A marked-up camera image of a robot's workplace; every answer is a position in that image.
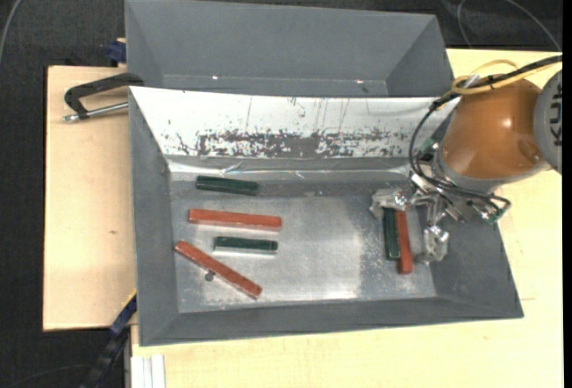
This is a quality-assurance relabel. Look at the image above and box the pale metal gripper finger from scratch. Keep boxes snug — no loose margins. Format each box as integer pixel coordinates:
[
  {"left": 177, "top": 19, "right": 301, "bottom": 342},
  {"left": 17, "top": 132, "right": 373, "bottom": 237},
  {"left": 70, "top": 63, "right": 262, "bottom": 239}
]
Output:
[
  {"left": 369, "top": 189, "right": 410, "bottom": 220},
  {"left": 416, "top": 224, "right": 450, "bottom": 266}
]

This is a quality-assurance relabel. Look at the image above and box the red-brown flat block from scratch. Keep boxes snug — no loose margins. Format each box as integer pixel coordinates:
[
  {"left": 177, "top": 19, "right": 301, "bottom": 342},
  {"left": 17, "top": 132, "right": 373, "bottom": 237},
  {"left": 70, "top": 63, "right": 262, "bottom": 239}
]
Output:
[
  {"left": 187, "top": 207, "right": 283, "bottom": 231},
  {"left": 173, "top": 240, "right": 264, "bottom": 300},
  {"left": 394, "top": 210, "right": 415, "bottom": 276}
]

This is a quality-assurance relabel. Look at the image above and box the dark green flat block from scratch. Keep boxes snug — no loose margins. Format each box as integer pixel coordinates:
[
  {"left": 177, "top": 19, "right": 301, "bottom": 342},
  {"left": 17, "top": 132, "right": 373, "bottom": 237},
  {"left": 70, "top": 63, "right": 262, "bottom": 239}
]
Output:
[
  {"left": 383, "top": 207, "right": 401, "bottom": 262},
  {"left": 195, "top": 174, "right": 261, "bottom": 197},
  {"left": 213, "top": 235, "right": 280, "bottom": 254}
]

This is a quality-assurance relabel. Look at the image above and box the grey metal bin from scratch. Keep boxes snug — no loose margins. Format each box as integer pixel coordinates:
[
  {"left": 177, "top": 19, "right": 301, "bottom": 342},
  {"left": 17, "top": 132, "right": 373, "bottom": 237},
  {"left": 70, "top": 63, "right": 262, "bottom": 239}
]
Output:
[{"left": 123, "top": 0, "right": 525, "bottom": 347}]

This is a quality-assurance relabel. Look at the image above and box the pale wood flat board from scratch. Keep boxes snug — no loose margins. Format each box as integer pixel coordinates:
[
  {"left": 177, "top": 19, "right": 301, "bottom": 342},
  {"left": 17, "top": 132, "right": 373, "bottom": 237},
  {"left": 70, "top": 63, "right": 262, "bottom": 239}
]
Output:
[{"left": 42, "top": 64, "right": 138, "bottom": 332}]

